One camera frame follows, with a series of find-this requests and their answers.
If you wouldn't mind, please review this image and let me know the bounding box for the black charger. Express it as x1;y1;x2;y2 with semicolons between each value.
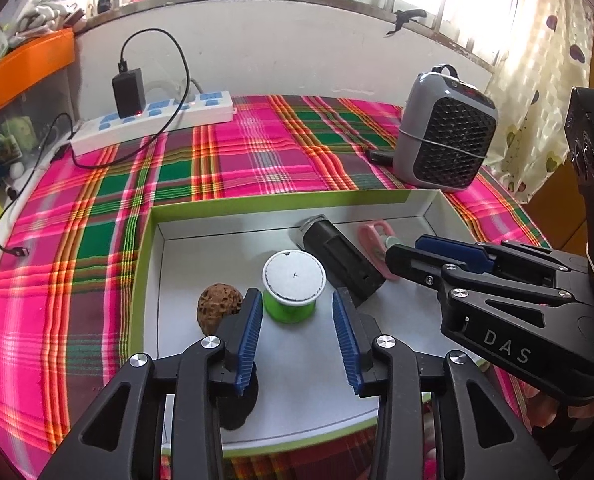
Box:
112;67;145;118

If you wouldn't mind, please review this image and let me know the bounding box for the grey space heater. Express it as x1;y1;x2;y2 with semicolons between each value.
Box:
392;63;499;193

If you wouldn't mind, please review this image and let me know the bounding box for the person's right hand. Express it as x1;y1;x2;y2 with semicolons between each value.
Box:
524;387;594;428

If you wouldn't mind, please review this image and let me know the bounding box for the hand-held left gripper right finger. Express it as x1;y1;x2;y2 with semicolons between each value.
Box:
331;287;560;480

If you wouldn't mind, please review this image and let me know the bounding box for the black clip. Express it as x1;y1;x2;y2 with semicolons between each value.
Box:
384;9;428;38

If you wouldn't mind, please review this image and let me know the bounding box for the black rectangular device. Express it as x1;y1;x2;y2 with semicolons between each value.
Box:
297;214;389;309

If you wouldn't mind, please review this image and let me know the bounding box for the green white spool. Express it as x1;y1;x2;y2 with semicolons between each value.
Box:
262;250;327;325

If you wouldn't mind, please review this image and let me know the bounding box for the printed mug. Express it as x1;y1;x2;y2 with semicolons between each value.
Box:
0;132;23;163

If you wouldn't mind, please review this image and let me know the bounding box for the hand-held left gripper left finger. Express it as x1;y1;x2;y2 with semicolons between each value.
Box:
42;287;265;480

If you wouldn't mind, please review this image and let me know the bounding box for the white cloth pile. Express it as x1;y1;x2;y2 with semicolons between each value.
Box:
12;2;85;36

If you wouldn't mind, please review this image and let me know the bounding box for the black oval case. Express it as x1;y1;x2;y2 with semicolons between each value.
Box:
217;365;260;431

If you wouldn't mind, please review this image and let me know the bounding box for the clear plastic bin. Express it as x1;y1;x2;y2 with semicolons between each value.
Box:
0;67;78;161

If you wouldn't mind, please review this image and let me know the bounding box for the black charger cable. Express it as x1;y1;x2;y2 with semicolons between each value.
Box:
0;29;189;259

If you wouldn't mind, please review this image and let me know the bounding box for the orange tray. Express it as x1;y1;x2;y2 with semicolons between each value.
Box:
0;27;75;123

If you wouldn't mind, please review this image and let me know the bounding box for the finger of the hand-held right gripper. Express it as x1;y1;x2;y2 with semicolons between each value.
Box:
415;234;590;291
385;243;548;307

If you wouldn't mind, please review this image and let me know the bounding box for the green cardboard box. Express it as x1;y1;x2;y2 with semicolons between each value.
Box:
127;187;498;461

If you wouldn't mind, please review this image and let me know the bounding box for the brown walnut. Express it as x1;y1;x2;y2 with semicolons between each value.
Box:
197;283;243;336

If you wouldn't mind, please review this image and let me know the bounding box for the patterned curtain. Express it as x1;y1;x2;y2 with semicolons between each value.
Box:
482;0;594;206

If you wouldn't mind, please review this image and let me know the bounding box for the plaid tablecloth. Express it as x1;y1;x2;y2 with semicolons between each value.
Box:
0;94;552;480

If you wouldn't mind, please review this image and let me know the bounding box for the brown wooden furniture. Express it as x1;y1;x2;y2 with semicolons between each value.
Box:
524;157;594;256

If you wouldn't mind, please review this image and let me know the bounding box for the white power strip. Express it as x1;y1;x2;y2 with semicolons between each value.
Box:
70;90;235;157

